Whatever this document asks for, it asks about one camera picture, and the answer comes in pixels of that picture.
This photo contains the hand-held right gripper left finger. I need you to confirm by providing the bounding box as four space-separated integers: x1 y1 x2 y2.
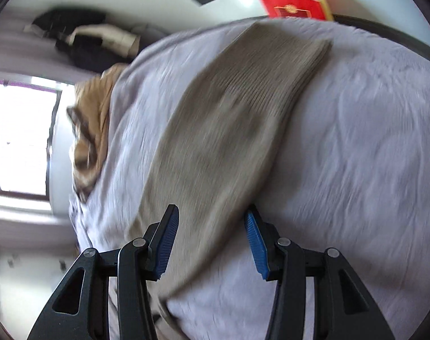
27 204 180 340

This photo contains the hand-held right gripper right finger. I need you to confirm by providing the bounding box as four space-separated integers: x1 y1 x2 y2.
244 204 395 340

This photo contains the beige knit garment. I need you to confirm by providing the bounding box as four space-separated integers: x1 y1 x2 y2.
127 21 333 340

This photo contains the dark clothes pile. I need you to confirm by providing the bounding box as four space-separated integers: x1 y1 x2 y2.
24 7 138 77

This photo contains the pale lilac bed blanket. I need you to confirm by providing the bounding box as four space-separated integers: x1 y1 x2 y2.
68 18 430 340

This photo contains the tan striped blanket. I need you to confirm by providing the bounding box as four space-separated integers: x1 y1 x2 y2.
66 63 129 204

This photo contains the window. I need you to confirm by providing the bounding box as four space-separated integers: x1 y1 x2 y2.
0 78 63 202

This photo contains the cream jacket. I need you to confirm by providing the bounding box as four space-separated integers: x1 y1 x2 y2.
67 24 141 59

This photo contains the red box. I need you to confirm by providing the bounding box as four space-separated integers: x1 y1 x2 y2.
258 0 335 22

